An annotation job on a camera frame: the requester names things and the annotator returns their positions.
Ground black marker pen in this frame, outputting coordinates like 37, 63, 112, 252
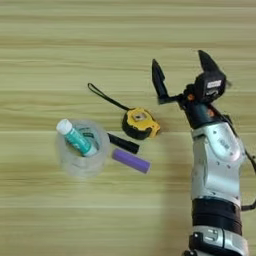
107, 132, 141, 155

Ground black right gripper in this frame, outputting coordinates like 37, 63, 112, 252
151, 49, 231, 131

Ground purple rectangular block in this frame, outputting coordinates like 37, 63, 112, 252
111, 148, 152, 175

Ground teal glue stick white cap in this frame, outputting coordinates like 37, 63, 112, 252
55, 118, 98, 158

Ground clear plastic cup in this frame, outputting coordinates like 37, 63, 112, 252
54, 119, 112, 178

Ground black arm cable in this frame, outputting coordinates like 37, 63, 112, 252
223, 113, 256, 212

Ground yellow black tape measure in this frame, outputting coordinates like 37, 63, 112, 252
87, 82, 162, 141

